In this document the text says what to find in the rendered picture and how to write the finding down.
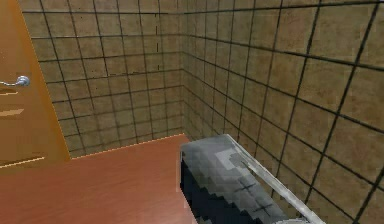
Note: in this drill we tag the grey stone countertop cabinet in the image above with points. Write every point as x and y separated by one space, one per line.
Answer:
226 180

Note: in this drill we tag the orange wooden room door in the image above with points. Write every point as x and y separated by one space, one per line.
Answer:
23 126

